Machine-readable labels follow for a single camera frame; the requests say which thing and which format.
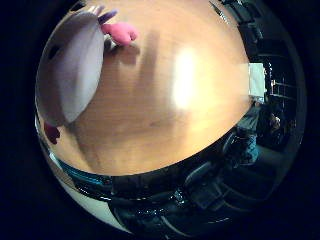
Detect dark office chair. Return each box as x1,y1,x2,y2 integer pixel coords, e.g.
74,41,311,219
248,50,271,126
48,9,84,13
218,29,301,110
184,161,215,188
221,131,238,155

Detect seated person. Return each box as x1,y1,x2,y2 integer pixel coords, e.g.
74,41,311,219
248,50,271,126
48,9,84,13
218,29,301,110
237,102,284,165

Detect blue strip along table edge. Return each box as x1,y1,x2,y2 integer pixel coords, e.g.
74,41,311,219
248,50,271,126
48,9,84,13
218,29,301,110
55,159,112,188

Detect white box at table edge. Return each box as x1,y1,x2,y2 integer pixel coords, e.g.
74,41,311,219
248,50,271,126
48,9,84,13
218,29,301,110
247,62,267,102

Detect white plush toy pink limbs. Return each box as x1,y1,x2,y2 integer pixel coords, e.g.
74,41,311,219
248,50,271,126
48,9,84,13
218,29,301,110
34,6,140,145

